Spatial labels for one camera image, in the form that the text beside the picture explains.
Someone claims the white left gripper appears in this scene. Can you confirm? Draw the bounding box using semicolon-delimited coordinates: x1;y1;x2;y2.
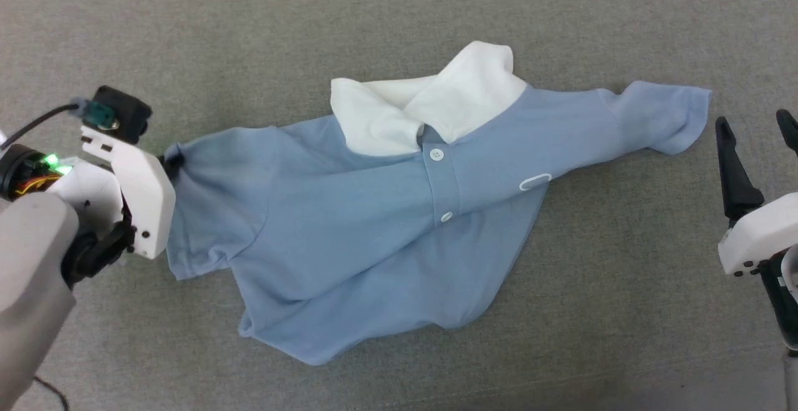
49;124;185;260

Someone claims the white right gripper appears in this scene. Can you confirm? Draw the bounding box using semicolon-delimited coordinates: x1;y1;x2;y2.
714;109;798;277

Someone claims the blue polo shirt white collar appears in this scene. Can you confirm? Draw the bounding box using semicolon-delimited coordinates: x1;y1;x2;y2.
163;41;713;367

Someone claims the grey-beige fabric sofa seat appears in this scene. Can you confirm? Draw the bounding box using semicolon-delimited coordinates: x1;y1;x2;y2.
0;0;798;411

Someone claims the thin black cable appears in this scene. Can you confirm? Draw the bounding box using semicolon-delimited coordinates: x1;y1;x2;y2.
0;102;85;148

